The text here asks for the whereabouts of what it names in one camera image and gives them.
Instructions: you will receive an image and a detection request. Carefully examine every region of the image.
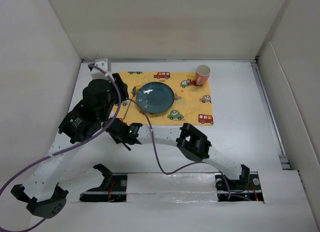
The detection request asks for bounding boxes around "dark teal plate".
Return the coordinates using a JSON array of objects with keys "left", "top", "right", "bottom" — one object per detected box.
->
[{"left": 136, "top": 82, "right": 175, "bottom": 115}]

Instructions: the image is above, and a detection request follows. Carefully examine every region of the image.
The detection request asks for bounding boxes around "yellow car print cloth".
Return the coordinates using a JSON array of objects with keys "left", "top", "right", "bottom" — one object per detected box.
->
[{"left": 117, "top": 70, "right": 214, "bottom": 126}]

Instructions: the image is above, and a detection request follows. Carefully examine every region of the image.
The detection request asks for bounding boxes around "pink cup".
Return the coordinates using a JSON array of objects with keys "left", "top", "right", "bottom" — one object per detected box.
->
[{"left": 195, "top": 65, "right": 211, "bottom": 86}]

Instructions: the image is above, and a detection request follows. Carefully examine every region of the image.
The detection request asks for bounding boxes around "iridescent metallic fork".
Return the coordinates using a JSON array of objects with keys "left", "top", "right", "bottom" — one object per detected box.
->
[{"left": 123, "top": 85, "right": 142, "bottom": 119}]

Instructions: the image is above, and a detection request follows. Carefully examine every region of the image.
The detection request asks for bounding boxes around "purple metallic spoon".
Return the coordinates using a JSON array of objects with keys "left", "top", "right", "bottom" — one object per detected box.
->
[{"left": 121, "top": 142, "right": 131, "bottom": 151}]

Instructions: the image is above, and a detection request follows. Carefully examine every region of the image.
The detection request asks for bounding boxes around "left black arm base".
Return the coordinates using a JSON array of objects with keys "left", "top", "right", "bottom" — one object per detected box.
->
[{"left": 79, "top": 164, "right": 128, "bottom": 203}]

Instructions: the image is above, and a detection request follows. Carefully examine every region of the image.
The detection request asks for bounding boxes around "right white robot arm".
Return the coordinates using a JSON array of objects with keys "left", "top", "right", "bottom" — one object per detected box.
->
[{"left": 106, "top": 118, "right": 250, "bottom": 189}]

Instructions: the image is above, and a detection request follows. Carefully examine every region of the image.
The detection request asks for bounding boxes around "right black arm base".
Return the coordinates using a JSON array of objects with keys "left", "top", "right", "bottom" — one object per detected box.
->
[{"left": 214, "top": 172, "right": 264, "bottom": 202}]

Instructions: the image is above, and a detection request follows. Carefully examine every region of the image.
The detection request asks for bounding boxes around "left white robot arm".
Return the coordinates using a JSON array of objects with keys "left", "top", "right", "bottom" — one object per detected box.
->
[{"left": 11, "top": 58, "right": 129, "bottom": 219}]

